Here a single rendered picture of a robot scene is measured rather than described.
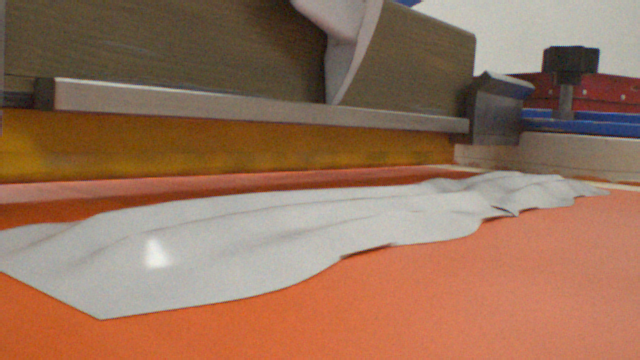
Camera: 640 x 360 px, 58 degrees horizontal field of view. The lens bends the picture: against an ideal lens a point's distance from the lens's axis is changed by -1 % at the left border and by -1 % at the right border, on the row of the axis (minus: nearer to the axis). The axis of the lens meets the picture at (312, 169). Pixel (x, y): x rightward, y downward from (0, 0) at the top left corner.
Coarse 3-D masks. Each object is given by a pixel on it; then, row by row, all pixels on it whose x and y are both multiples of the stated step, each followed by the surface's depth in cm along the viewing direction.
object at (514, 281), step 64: (0, 192) 20; (64, 192) 21; (128, 192) 22; (192, 192) 23; (384, 256) 15; (448, 256) 15; (512, 256) 16; (576, 256) 16; (0, 320) 9; (64, 320) 9; (128, 320) 9; (192, 320) 9; (256, 320) 9; (320, 320) 10; (384, 320) 10; (448, 320) 10; (512, 320) 10; (576, 320) 11
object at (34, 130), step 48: (0, 144) 18; (48, 144) 19; (96, 144) 21; (144, 144) 22; (192, 144) 24; (240, 144) 26; (288, 144) 29; (336, 144) 32; (384, 144) 36; (432, 144) 41
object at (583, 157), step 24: (456, 144) 51; (528, 144) 47; (552, 144) 46; (576, 144) 45; (600, 144) 44; (624, 144) 43; (504, 168) 49; (528, 168) 48; (552, 168) 46; (576, 168) 45; (600, 168) 44; (624, 168) 43
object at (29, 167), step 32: (0, 160) 18; (32, 160) 19; (64, 160) 20; (96, 160) 21; (128, 160) 22; (160, 160) 23; (192, 160) 24; (224, 160) 25; (256, 160) 27; (288, 160) 29; (320, 160) 31; (352, 160) 33; (384, 160) 36; (416, 160) 39; (448, 160) 43
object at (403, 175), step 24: (360, 168) 41; (384, 168) 43; (408, 168) 44; (432, 168) 46; (624, 192) 37; (528, 216) 23; (552, 216) 24; (576, 216) 24; (600, 216) 25; (624, 216) 25
